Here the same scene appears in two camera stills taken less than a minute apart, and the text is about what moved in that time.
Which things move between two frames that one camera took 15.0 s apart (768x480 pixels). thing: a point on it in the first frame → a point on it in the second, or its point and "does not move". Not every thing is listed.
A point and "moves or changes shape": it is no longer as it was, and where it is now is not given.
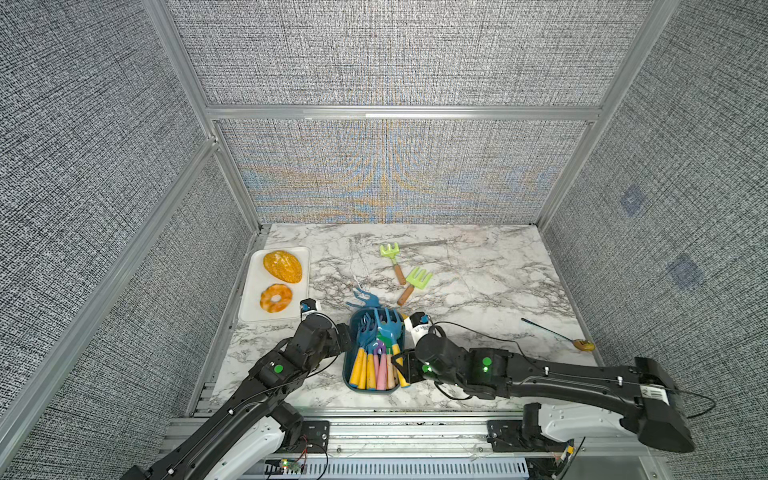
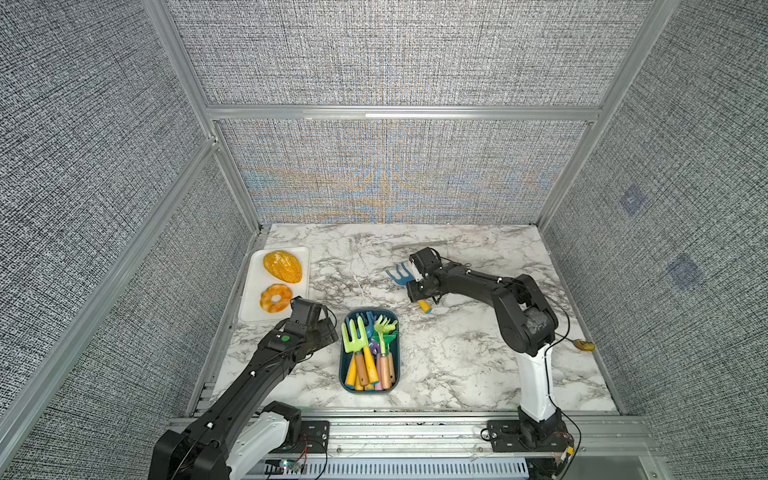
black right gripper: x=410 y=364 → x=413 y=294
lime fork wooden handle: x=418 y=280 moves or changes shape
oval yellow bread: x=284 y=266 does not move
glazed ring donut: x=268 y=292 does not move
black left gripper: x=337 y=347 → x=327 y=331
